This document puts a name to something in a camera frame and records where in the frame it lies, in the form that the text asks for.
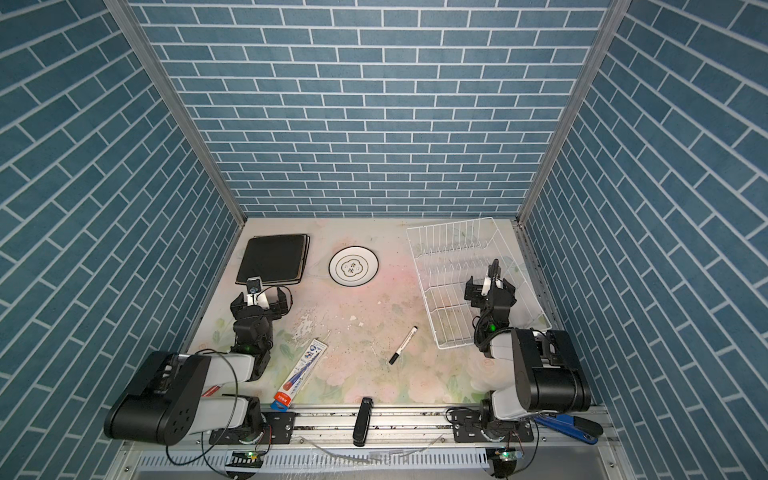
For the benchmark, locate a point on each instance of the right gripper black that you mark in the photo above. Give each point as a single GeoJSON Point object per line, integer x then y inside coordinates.
{"type": "Point", "coordinates": [474, 289]}

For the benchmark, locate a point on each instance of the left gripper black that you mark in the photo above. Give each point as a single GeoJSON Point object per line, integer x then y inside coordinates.
{"type": "Point", "coordinates": [273, 308]}

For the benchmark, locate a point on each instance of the round clear glass plate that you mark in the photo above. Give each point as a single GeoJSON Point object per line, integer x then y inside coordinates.
{"type": "Point", "coordinates": [353, 266]}

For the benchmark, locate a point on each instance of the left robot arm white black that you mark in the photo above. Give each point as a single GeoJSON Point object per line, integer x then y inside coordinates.
{"type": "Point", "coordinates": [174, 395]}

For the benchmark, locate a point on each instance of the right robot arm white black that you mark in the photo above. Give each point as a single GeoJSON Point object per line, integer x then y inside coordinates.
{"type": "Point", "coordinates": [548, 377]}

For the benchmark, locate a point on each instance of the red marker pen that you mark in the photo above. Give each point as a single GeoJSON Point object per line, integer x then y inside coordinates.
{"type": "Point", "coordinates": [211, 391]}

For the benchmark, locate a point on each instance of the black white marker pen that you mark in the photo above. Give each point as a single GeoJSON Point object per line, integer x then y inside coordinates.
{"type": "Point", "coordinates": [399, 351]}

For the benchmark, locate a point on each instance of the left green circuit board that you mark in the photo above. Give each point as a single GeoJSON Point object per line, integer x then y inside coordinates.
{"type": "Point", "coordinates": [245, 460]}

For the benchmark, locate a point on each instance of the green circuit board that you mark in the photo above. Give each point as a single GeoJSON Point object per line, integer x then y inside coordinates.
{"type": "Point", "coordinates": [245, 460]}
{"type": "Point", "coordinates": [503, 458]}

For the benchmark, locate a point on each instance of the right green circuit board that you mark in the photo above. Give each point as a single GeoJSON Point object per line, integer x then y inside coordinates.
{"type": "Point", "coordinates": [503, 458]}

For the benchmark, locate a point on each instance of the blue black crimping tool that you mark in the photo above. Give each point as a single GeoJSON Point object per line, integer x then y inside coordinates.
{"type": "Point", "coordinates": [578, 428]}

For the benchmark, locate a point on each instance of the black remote control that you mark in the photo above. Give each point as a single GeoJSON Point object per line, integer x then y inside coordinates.
{"type": "Point", "coordinates": [362, 422]}

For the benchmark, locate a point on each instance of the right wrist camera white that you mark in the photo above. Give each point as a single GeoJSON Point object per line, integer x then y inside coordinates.
{"type": "Point", "coordinates": [492, 276]}

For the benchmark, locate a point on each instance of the white wire dish rack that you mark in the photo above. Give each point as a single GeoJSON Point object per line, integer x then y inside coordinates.
{"type": "Point", "coordinates": [446, 255]}

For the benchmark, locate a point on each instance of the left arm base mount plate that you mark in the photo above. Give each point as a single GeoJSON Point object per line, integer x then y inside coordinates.
{"type": "Point", "coordinates": [267, 428]}

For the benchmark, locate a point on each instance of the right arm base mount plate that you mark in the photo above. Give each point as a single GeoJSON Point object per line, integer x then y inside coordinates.
{"type": "Point", "coordinates": [473, 426]}

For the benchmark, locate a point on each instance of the white slotted cable duct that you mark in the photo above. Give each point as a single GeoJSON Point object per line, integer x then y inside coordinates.
{"type": "Point", "coordinates": [311, 460]}

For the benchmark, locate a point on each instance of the aluminium rail frame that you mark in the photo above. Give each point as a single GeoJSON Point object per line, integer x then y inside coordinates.
{"type": "Point", "coordinates": [551, 455]}

